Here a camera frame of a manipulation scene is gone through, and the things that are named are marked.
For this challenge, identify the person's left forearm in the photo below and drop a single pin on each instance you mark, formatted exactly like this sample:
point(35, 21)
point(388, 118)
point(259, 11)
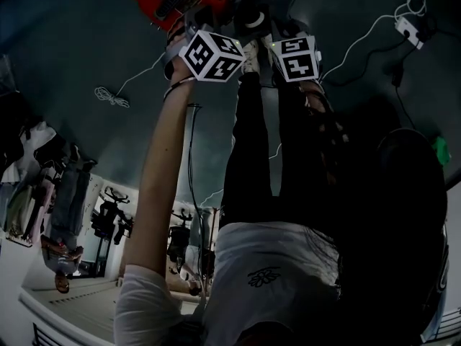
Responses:
point(158, 178)

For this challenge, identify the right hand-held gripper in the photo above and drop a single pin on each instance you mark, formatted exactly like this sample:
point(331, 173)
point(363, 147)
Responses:
point(297, 60)

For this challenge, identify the person's right forearm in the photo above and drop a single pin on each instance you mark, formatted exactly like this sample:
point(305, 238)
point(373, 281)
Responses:
point(317, 96)

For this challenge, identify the person's black trousers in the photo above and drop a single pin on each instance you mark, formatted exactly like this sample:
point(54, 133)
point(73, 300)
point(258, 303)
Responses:
point(259, 150)

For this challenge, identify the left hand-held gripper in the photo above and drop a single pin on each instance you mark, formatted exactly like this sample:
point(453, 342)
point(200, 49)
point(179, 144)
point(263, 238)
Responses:
point(212, 56)

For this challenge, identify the person's left hand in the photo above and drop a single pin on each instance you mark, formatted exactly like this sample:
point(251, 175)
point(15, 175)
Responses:
point(182, 65)

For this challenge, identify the person's white left shoe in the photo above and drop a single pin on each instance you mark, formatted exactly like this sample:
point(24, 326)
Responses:
point(250, 56)

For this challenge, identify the person's white flower-print shirt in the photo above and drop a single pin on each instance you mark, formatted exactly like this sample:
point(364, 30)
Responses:
point(270, 287)

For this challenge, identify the green item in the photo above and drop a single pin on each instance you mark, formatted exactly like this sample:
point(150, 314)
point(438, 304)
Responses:
point(441, 150)

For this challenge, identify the white power strip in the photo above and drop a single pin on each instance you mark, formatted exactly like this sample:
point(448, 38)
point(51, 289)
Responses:
point(408, 31)

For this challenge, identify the black round chair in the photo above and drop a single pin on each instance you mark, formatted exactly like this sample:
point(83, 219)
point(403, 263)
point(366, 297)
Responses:
point(410, 200)

